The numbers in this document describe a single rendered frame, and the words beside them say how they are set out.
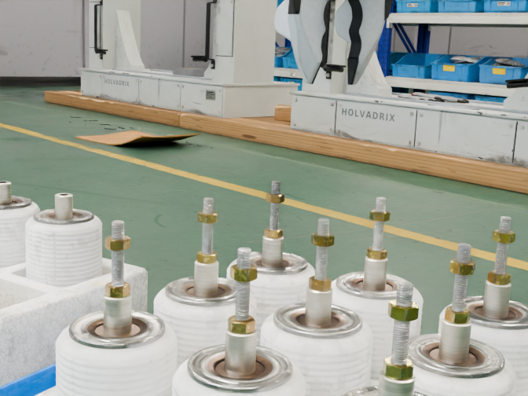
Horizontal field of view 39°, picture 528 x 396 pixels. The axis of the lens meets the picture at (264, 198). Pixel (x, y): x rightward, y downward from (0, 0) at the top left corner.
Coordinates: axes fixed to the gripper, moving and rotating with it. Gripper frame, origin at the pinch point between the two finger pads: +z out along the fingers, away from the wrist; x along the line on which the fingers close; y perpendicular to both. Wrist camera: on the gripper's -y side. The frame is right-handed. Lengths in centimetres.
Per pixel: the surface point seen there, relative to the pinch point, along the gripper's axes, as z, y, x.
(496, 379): 21.4, -13.6, -6.9
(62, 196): 18.4, 42.4, 13.4
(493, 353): 21.0, -10.5, -9.3
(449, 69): 11, 430, -366
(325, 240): 13.9, -0.4, 0.2
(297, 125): 36, 263, -139
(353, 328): 20.9, -2.7, -1.5
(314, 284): 17.8, 0.1, 0.7
